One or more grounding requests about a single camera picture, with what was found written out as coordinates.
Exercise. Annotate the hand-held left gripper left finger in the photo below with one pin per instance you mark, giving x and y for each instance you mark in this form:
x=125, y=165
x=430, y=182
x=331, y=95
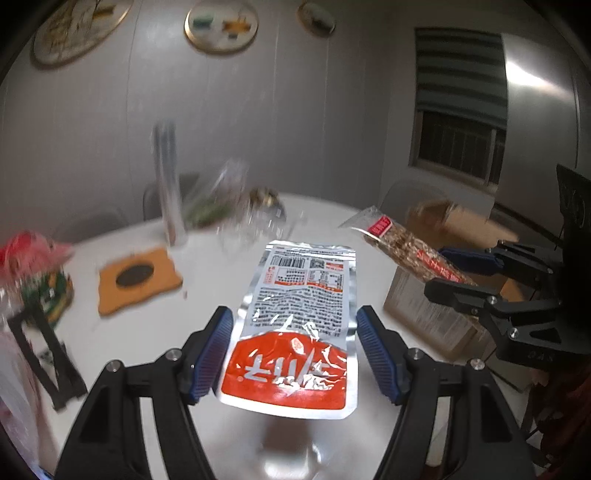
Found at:
x=212, y=355

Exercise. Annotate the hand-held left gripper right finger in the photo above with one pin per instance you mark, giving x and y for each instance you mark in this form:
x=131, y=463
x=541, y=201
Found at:
x=376, y=355

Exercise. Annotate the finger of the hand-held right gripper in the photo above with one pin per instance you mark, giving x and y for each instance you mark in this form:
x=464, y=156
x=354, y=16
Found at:
x=471, y=261
x=457, y=293

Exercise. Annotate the cardboard box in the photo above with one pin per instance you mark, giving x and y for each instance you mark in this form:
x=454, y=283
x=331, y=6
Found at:
x=438, y=318

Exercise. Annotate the nut snack bar packet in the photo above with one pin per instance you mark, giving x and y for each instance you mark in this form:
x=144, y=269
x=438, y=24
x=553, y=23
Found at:
x=397, y=240

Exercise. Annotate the red and silver pouch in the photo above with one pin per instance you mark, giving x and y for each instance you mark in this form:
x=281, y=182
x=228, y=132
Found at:
x=295, y=300

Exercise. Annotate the orange coaster mat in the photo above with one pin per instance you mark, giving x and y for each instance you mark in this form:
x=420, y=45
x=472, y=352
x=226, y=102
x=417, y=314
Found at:
x=138, y=277

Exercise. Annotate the silver refrigerator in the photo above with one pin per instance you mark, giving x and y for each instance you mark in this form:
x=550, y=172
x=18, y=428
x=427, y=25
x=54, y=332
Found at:
x=540, y=129

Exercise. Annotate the clear plastic wrapper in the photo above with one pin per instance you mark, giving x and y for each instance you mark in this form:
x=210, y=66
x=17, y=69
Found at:
x=258, y=217

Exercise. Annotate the clear plastic bag with greens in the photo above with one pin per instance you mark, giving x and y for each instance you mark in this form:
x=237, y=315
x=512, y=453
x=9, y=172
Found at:
x=207, y=203

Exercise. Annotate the window with striped blind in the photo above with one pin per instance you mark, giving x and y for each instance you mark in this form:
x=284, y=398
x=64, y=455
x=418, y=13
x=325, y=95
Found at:
x=457, y=101

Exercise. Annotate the black folding stand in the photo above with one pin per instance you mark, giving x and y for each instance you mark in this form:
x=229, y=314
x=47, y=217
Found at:
x=51, y=364

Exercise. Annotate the red and green snack bag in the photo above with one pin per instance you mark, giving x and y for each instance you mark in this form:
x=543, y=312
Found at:
x=37, y=272

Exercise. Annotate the white plastic bag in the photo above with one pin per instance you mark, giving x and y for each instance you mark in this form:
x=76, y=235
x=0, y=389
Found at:
x=16, y=392

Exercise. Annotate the small round wall plate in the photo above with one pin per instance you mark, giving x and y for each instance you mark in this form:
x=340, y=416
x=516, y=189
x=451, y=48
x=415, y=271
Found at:
x=317, y=16

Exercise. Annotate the round wall plate gold rim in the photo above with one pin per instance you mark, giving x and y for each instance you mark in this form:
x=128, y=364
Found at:
x=221, y=23

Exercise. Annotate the large round wall plate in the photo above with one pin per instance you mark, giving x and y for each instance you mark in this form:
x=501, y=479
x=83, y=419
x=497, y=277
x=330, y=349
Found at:
x=74, y=27

